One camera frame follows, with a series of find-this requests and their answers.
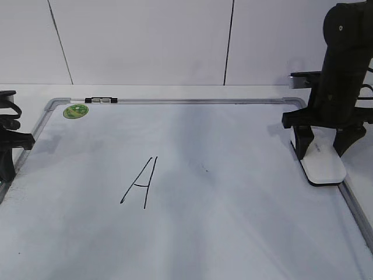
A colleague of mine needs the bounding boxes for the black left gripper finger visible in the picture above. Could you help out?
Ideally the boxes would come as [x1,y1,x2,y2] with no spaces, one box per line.
[0,149,15,183]

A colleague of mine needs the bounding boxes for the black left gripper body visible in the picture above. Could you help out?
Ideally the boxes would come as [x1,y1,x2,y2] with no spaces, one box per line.
[0,126,35,152]

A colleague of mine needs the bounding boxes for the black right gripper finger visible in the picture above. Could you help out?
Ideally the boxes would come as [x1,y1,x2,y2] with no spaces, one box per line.
[292,125,314,160]
[333,125,366,157]

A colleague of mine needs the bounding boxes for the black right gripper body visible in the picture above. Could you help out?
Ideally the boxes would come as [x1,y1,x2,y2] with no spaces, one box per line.
[281,73,372,129]

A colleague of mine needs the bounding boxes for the white board eraser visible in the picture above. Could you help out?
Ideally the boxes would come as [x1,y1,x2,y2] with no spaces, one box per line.
[299,127,347,187]

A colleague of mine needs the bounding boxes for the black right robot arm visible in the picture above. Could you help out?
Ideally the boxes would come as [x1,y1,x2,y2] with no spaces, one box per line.
[281,1,372,160]

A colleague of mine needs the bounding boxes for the round green sticker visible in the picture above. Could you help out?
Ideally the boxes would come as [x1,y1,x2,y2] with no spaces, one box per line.
[63,104,89,120]

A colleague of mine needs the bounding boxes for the black clear pen holder clip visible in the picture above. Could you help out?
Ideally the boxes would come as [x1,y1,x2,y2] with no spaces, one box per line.
[85,97,118,104]

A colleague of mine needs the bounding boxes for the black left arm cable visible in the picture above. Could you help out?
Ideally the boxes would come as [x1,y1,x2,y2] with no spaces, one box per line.
[0,100,23,132]

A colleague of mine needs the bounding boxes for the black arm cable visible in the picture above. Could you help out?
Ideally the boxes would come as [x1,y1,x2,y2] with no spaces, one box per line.
[0,100,23,132]
[356,66,373,103]

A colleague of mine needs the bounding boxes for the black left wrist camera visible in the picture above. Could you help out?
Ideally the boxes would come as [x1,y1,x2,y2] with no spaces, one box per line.
[0,90,16,109]

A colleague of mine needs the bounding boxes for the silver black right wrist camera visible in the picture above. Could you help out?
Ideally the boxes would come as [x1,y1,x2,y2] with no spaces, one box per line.
[288,71,321,89]

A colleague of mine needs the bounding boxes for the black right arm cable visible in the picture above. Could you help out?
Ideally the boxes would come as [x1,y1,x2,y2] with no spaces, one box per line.
[356,66,373,103]

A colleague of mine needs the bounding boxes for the white board with aluminium frame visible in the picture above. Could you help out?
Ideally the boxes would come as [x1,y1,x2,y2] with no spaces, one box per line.
[1,99,372,279]

